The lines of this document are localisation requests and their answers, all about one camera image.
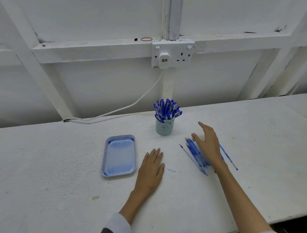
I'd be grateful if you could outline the person's left hand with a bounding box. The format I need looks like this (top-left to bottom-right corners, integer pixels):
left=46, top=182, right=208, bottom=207
left=134, top=148, right=165, bottom=195

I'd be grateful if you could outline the person's right hand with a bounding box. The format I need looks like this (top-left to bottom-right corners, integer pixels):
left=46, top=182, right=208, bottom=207
left=191, top=121, right=226, bottom=167

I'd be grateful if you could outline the person's left forearm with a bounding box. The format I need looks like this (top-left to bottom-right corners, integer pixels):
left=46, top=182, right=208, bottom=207
left=119, top=188, right=145, bottom=225

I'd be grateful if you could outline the person's right forearm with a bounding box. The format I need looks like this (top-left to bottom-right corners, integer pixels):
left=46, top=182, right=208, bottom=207
left=214, top=160, right=274, bottom=233

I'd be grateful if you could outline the pile of blue pen refills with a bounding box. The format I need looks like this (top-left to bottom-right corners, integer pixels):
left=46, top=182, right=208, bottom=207
left=179, top=137, right=225, bottom=177

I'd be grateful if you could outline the blue plastic tray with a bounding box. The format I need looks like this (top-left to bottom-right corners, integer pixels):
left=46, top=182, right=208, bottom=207
left=101, top=135, right=137, bottom=178

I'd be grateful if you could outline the light blue pen cup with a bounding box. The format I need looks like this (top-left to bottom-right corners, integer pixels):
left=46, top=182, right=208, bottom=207
left=155, top=117, right=175, bottom=137

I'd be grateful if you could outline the single blue refill tube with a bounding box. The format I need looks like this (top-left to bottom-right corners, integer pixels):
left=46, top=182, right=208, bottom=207
left=219, top=144, right=239, bottom=171

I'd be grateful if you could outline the bunch of blue capped pens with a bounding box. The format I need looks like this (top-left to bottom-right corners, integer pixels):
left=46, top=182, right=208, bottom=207
left=153, top=98, right=183, bottom=123

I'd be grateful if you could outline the white sleeve cuff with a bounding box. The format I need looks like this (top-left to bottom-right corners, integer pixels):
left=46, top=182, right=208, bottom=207
left=101, top=212, right=133, bottom=233

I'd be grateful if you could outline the white plug adapter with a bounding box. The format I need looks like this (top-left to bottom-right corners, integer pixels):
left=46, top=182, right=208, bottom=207
left=157, top=52, right=172, bottom=70

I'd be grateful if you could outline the white power cable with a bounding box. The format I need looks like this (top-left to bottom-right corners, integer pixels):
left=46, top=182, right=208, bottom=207
left=63, top=72, right=164, bottom=123

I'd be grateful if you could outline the white double wall socket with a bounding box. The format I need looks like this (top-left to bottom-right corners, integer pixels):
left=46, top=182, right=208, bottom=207
left=151, top=39, right=196, bottom=70

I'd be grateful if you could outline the white cable conduit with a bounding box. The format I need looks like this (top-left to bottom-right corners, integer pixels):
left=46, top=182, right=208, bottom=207
left=161, top=0, right=184, bottom=41

